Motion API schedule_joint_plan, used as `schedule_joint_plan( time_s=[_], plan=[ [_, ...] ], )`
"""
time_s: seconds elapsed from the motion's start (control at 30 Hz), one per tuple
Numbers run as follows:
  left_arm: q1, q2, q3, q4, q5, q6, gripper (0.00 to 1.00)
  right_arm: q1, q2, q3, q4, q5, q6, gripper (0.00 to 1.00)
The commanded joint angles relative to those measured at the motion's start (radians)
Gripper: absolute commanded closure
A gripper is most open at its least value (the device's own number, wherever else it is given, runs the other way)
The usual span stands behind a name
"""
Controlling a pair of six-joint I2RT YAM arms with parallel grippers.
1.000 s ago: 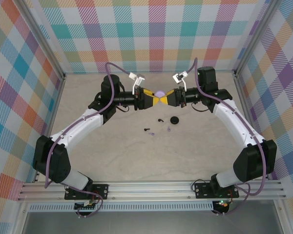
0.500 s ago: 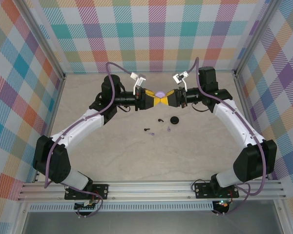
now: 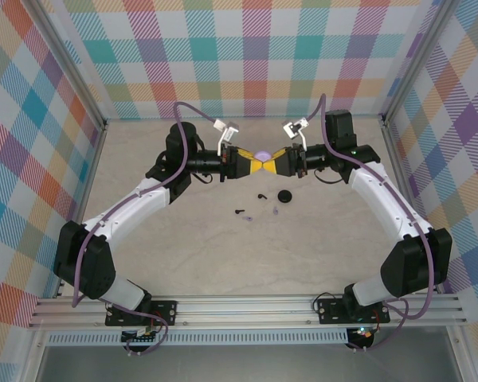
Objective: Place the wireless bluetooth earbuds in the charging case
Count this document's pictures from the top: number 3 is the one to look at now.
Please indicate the purple earbud charging case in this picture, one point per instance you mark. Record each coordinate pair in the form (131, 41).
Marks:
(262, 153)

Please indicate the black earbud charging case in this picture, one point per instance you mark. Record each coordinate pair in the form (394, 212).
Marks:
(285, 196)

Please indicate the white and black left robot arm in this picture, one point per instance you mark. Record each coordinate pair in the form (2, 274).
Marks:
(123, 207)

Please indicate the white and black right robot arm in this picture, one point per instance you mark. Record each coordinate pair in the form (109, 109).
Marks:
(382, 199)

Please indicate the small electronics board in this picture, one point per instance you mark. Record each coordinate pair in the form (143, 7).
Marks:
(141, 336)
(364, 334)

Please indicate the aluminium table side rail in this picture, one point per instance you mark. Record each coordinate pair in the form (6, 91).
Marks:
(93, 159)
(393, 139)

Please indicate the aluminium frame post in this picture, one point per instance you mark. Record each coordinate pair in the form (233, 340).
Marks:
(75, 65)
(416, 59)

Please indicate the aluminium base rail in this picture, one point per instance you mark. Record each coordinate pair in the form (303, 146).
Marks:
(243, 310)

